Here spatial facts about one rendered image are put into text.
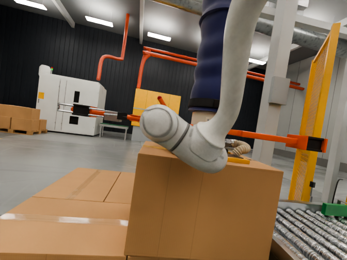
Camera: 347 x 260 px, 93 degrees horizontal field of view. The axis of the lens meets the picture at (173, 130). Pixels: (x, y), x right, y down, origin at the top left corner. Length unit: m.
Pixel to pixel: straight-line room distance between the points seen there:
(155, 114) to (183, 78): 11.54
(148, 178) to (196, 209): 0.23
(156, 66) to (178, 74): 1.54
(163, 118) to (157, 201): 0.38
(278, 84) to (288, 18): 0.78
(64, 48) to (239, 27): 12.46
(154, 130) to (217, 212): 0.47
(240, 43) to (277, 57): 1.99
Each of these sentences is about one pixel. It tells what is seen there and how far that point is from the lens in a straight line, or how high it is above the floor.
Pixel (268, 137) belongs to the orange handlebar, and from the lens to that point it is 0.68.
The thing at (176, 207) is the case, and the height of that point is 0.75.
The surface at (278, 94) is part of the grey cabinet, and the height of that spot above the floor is 1.58.
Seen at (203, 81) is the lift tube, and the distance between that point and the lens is 0.80.
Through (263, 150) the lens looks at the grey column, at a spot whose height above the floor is 0.91.
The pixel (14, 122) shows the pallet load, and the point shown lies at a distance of 7.58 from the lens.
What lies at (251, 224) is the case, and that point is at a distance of 0.84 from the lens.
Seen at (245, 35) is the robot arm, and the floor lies 1.27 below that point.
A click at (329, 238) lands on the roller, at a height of 0.54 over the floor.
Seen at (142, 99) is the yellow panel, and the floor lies 2.01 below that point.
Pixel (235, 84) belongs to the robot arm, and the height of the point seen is 1.18.
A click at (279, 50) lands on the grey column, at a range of 2.42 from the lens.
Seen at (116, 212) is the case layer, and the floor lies 0.54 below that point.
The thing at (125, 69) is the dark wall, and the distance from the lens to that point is 11.68.
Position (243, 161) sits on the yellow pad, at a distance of 0.79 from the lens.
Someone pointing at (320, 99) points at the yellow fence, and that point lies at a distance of 1.90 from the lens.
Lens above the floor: 1.07
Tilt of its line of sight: 2 degrees down
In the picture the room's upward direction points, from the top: 8 degrees clockwise
